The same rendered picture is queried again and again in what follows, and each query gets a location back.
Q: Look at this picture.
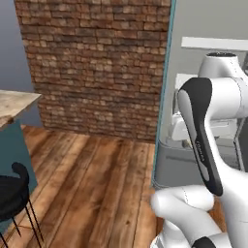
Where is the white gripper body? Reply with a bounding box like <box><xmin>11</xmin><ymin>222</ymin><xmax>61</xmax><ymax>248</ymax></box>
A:
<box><xmin>167</xmin><ymin>110</ymin><xmax>239</xmax><ymax>142</ymax></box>

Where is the grey fridge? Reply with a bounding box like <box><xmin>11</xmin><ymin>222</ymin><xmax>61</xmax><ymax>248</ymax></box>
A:
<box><xmin>152</xmin><ymin>0</ymin><xmax>248</xmax><ymax>192</ymax></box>

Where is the teal cabinet side panel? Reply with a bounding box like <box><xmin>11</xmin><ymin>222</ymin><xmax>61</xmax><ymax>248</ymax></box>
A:
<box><xmin>150</xmin><ymin>0</ymin><xmax>178</xmax><ymax>189</ymax></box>

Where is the teal island with wooden top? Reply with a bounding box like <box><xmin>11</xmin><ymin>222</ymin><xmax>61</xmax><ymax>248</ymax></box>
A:
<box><xmin>0</xmin><ymin>89</ymin><xmax>44</xmax><ymax>234</ymax></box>

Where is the black stool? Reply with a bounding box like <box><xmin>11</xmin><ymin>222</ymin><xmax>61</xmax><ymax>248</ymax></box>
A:
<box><xmin>0</xmin><ymin>162</ymin><xmax>45</xmax><ymax>248</ymax></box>

